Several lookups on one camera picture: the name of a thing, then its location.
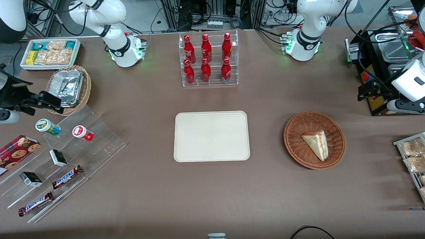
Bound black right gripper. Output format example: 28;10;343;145
0;67;64;116

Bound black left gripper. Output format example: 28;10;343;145
357;80;400;102

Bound triangular sandwich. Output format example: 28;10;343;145
301;130;329;162

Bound aluminium foil tray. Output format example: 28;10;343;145
50;69;84;108

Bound light wicker basket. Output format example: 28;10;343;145
45;65;92;116

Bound tray of packaged snacks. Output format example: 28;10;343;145
393;132;425;203

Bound round brown wicker basket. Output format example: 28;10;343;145
284;111;346;170

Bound beige plastic tray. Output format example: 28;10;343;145
174;111;251;163

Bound black food warmer machine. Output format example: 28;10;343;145
345;5;425;116

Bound green lid snack cup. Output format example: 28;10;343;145
35;118;61;136

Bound steel warmer pan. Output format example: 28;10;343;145
387;63;410;83
375;31;419;62

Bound red lid snack cup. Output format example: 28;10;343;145
72;125;94;142

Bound white plastic snack bin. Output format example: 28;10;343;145
20;39;81;71

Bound large rice cracker bag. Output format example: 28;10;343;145
34;49;73;65

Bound small black box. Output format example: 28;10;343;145
49;149;68;167
19;171;43;187

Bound small rice cracker bag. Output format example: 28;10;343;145
46;40;67;50

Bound red cookie box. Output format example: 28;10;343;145
0;134;41;177

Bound clear acrylic stepped display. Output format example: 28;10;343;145
0;105;127;224

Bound snickers chocolate bar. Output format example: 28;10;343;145
52;165;84;190
18;191;54;217

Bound red sausages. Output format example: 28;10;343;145
408;13;425;51

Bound red cola bottle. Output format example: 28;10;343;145
221;32;233;62
201;33;213;63
201;58;212;83
183;35;196;64
183;59;195;85
221;58;232;83

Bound clear acrylic bottle rack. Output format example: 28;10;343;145
178;30;239;88

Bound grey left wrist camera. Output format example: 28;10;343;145
386;99;425;115

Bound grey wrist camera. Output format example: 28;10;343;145
386;99;425;115
0;109;21;124

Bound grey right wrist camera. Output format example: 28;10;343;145
0;109;21;124

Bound black cable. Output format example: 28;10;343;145
290;225;336;239

